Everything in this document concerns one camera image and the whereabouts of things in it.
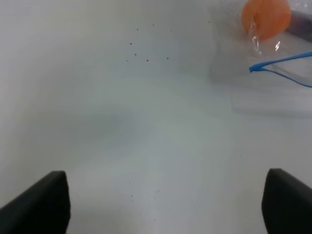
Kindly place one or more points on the clear zip bag blue seal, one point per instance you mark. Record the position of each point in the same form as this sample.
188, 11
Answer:
273, 77

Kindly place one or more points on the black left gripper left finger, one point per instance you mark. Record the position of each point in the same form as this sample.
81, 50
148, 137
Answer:
44, 208

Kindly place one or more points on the orange fruit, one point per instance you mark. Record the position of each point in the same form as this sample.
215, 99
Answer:
266, 18

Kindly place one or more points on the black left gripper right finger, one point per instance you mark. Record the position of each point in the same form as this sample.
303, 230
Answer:
286, 204

